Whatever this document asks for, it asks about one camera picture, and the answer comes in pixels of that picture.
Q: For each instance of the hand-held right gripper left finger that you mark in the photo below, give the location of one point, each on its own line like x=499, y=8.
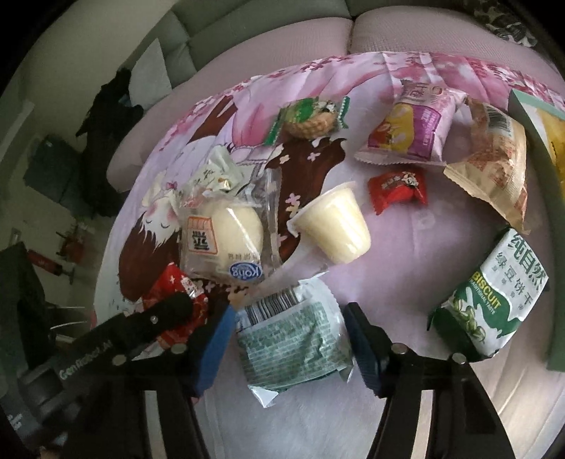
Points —
x=216, y=348

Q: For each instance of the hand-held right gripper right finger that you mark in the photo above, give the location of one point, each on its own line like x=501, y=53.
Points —
x=364, y=353

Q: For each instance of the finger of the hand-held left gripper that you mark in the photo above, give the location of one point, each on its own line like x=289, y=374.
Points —
x=163, y=311

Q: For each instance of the red white snack packet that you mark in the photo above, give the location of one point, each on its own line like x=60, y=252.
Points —
x=174, y=280

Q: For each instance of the green white barcode packet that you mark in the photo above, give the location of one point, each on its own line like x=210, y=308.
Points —
x=291, y=348

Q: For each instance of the clear bun packet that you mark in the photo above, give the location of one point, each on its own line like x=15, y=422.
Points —
x=229, y=234

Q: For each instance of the cream jelly cup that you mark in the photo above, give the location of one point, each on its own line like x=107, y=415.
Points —
x=335, y=225

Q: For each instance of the green biscuit packet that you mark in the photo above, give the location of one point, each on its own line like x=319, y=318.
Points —
x=490, y=300

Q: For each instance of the red candy packet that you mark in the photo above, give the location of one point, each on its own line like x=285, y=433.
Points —
x=397, y=187

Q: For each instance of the white box with green rim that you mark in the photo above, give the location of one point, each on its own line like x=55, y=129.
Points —
x=527, y=108

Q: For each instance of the red tool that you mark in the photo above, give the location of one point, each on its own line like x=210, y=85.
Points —
x=42, y=260

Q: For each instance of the pink cartoon printed blanket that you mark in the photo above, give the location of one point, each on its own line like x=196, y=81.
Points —
x=419, y=247

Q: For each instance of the dark teal box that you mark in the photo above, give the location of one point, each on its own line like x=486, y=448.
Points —
x=48, y=167

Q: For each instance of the black clothing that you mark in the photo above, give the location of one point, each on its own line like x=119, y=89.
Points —
x=106, y=128

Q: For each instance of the beige snack bag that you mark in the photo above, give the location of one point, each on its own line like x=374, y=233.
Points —
x=494, y=167

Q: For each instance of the pink yellow snack packet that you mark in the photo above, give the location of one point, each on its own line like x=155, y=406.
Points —
x=415, y=128

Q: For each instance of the pale grey pillow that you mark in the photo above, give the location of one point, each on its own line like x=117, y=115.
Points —
x=150, y=75

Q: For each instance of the green wafer snack packet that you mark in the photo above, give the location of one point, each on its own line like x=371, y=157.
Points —
x=304, y=115

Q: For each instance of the pink sofa cover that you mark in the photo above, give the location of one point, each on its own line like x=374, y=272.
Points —
x=397, y=31

